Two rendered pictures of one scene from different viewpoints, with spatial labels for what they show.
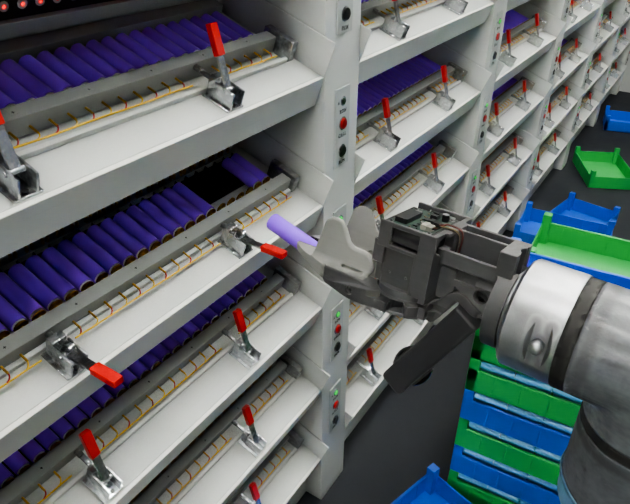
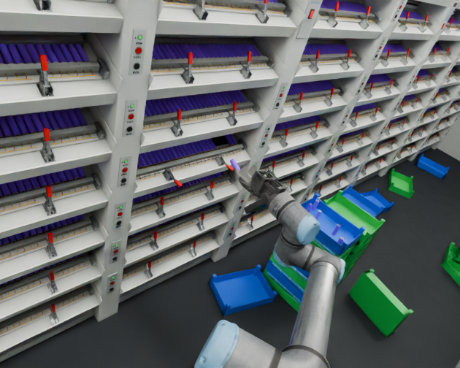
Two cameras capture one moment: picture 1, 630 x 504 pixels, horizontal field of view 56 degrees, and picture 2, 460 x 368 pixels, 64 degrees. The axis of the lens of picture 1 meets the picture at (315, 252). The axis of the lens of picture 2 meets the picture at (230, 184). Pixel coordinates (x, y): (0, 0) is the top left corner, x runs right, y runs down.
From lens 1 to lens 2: 79 cm
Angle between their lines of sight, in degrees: 5
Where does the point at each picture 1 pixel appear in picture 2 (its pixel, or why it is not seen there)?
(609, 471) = (282, 241)
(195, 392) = (190, 201)
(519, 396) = not seen: hidden behind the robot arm
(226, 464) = (190, 229)
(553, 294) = (282, 199)
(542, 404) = not seen: hidden behind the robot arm
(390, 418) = (251, 246)
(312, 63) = (262, 115)
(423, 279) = (259, 187)
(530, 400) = not seen: hidden behind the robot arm
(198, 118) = (222, 125)
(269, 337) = (218, 193)
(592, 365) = (283, 215)
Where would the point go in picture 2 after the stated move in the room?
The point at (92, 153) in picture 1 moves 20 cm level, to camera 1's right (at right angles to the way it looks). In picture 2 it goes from (194, 128) to (245, 147)
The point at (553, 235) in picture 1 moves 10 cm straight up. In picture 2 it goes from (340, 200) to (347, 187)
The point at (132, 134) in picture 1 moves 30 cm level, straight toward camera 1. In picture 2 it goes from (204, 125) to (204, 172)
